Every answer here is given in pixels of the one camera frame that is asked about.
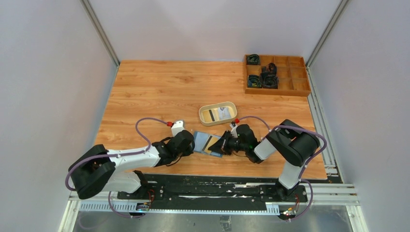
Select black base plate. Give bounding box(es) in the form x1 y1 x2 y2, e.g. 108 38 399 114
112 174 309 211

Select blue card holder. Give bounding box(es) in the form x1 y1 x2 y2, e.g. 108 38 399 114
193 131 222 158

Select rolled blue belt lower left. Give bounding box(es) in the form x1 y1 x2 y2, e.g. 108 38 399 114
247 74 262 88

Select wooden compartment box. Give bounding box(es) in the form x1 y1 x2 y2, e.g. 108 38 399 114
243 54 311 97

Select rolled dark belt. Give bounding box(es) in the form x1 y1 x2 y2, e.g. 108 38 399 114
246 54 260 65
262 62 278 75

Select white printed card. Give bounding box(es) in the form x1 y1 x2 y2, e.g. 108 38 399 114
217 107 231 121

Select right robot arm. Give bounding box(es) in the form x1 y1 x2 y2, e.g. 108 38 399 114
207 119 322 199

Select gold card with black stripe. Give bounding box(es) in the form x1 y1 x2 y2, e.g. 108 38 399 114
203 109 217 123

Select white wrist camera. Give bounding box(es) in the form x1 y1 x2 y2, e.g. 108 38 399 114
171 120 185 137
230 122 238 138

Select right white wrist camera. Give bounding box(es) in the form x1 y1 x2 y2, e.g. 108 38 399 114
230 122 238 138

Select aluminium rail frame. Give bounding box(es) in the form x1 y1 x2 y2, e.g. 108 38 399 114
79 183 360 216

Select cream oval tray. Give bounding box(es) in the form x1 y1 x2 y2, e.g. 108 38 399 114
199 101 237 127

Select rolled dark belt centre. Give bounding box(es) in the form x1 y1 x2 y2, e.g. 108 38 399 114
262 62 278 75

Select rolled black belt lower centre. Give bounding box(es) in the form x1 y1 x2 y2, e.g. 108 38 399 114
260 73 279 89

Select rolled dark belt top left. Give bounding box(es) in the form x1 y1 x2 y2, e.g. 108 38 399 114
246 54 260 65

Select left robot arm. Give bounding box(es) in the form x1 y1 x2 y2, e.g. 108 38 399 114
67 130 195 200

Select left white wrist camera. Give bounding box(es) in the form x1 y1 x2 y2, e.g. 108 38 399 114
171 120 185 137

